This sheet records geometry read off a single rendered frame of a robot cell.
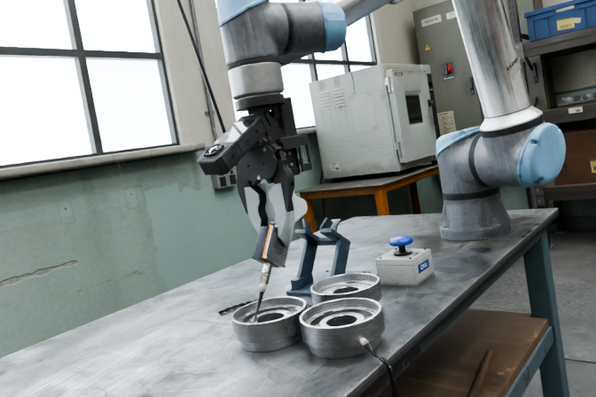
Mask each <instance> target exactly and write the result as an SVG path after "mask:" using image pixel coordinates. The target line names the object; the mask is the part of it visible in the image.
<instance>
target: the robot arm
mask: <svg viewBox="0 0 596 397"><path fill-rule="evenodd" d="M401 1H403V0H310V1H308V2H292V3H278V2H270V0H216V5H217V16H218V23H219V24H218V27H219V28H220V31H221V36H222V41H223V50H224V56H225V60H226V65H227V70H228V75H229V80H230V85H231V94H232V98H233V99H234V100H237V101H236V102H234V104H235V108H236V112H245V111H247V112H248V115H246V116H241V117H240V118H239V119H238V120H237V121H236V122H235V123H234V124H233V125H232V126H231V127H230V128H229V129H228V130H227V131H226V132H225V133H224V134H223V135H221V136H220V137H219V138H218V139H217V140H216V141H215V142H214V143H213V144H212V145H211V146H210V147H209V148H208V149H206V151H205V152H204V153H203V154H202V155H201V156H200V157H199V158H198V159H197V162H198V163H199V165H200V167H201V169H202V171H203V172H204V174H205V175H225V174H228V173H229V172H230V171H231V169H232V168H233V167H234V166H235V165H236V164H237V163H238V165H237V166H236V170H237V188H238V192H239V197H240V199H241V202H242V204H243V207H244V208H245V211H246V213H247V214H248V216H249V218H250V220H251V222H252V223H253V225H254V227H255V229H256V231H257V232H258V234H259V231H260V228H261V227H264V226H268V224H269V223H270V222H271V221H272V220H273V219H275V222H276V224H277V226H278V238H279V239H280V241H281V242H282V244H283V245H284V247H288V246H290V244H291V240H292V237H293V234H294V224H295V223H296V222H297V221H298V220H299V219H300V218H302V217H303V216H304V215H305V214H306V213H307V209H308V207H307V203H306V201H305V200H304V199H303V198H299V197H297V196H296V195H295V194H294V175H299V174H300V173H301V170H300V165H301V169H302V172H303V171H307V170H311V169H312V165H311V159H310V149H309V144H308V138H307V135H304V136H298V135H297V130H296V125H295V119H294V110H293V105H292V99H291V98H290V97H284V94H281V93H282V92H283V91H284V90H285V87H284V82H283V76H282V71H281V67H282V66H286V65H288V64H290V63H292V62H295V61H296V60H298V59H300V58H304V57H306V56H308V55H310V54H313V53H321V54H325V53H326V52H329V51H337V50H338V49H340V47H341V46H342V45H343V43H344V41H345V38H346V35H347V27H349V26H351V25H352V24H354V23H356V22H357V21H359V20H361V19H362V18H364V17H365V16H367V15H369V14H370V13H372V12H374V11H376V10H378V9H380V8H381V7H382V6H384V5H385V4H390V5H392V4H398V3H399V2H401ZM452 3H453V6H454V10H455V12H456V16H457V20H458V23H459V28H460V32H461V34H462V38H463V41H464V44H465V48H466V51H467V56H468V60H469V63H470V66H471V69H472V73H473V76H474V82H475V85H476V88H477V91H478V95H479V98H480V101H481V104H482V109H483V113H484V117H485V119H484V122H483V123H482V125H481V126H477V127H472V128H466V129H463V130H459V131H456V132H452V133H450V134H447V135H444V136H440V137H439V138H438V139H437V140H436V144H435V146H436V158H437V160H438V167H439V172H440V178H441V185H442V190H443V202H444V204H443V214H442V220H441V224H440V232H441V238H443V239H445V240H450V241H478V240H486V239H492V238H496V237H503V236H505V235H507V234H509V233H511V232H512V231H513V226H512V221H511V219H510V217H509V215H508V213H507V211H506V209H505V207H504V205H503V203H502V201H501V199H500V197H499V195H498V187H525V188H529V187H532V186H541V185H546V184H548V183H550V182H552V181H553V180H554V179H555V178H556V177H557V176H558V174H559V173H560V171H561V168H562V165H563V163H564V160H565V154H566V145H565V139H564V136H563V134H562V132H561V130H560V129H558V127H557V126H556V125H554V124H551V123H545V119H544V115H543V113H542V111H540V110H539V109H537V108H536V107H534V106H532V105H531V103H530V99H529V93H528V90H527V86H526V83H525V80H524V76H523V72H522V67H521V63H520V60H519V57H518V53H517V50H516V46H515V43H514V37H513V33H512V30H511V27H510V23H509V19H508V17H507V13H506V7H505V4H504V0H452ZM301 145H305V146H306V152H307V157H308V163H304V162H303V157H302V151H301ZM297 147H298V151H297ZM298 152H299V159H298ZM262 180H266V181H267V183H274V185H273V186H272V187H271V189H270V191H269V190H268V186H267V184H266V183H261V181H262ZM274 214H275V217H274Z"/></svg>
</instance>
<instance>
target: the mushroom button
mask: <svg viewBox="0 0 596 397"><path fill-rule="evenodd" d="M412 242H413V240H412V237H410V236H397V237H392V238H391V239H390V240H389V245H391V246H398V250H399V252H400V253H404V252H406V249H405V246H406V245H409V244H411V243H412Z"/></svg>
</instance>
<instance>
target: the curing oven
mask: <svg viewBox="0 0 596 397"><path fill-rule="evenodd" d="M309 87H310V98H311V103H312V109H313V114H314V120H315V125H316V131H317V136H318V146H319V151H320V157H321V162H322V168H323V174H324V179H330V178H332V183H338V180H337V178H338V177H347V176H355V175H371V174H380V173H388V172H395V176H401V173H400V171H401V170H404V169H407V168H410V167H415V166H418V165H421V164H424V163H427V162H430V161H432V165H434V164H438V162H437V158H436V146H435V144H436V140H437V139H438V138H439V137H440V129H439V123H438V118H437V111H436V105H435V94H434V89H433V83H432V76H431V71H430V65H401V64H381V65H377V66H370V67H367V68H363V69H359V70H356V71H353V72H349V73H345V74H339V75H336V76H333V77H329V78H325V79H322V80H319V81H315V82H309Z"/></svg>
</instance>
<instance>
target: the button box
mask: <svg viewBox="0 0 596 397"><path fill-rule="evenodd" d="M375 263H376V269H377V274H378V277H379V278H380V285H396V286H412V287H417V286H418V285H420V284H421V283H423V282H424V281H426V280H427V279H428V278H430V277H431V276H432V275H433V274H434V267H433V262H432V255H431V250H430V249H406V252H404V253H400V252H399V250H398V249H397V248H396V249H393V250H391V251H389V252H388V253H385V254H383V255H382V256H381V257H379V258H377V259H375Z"/></svg>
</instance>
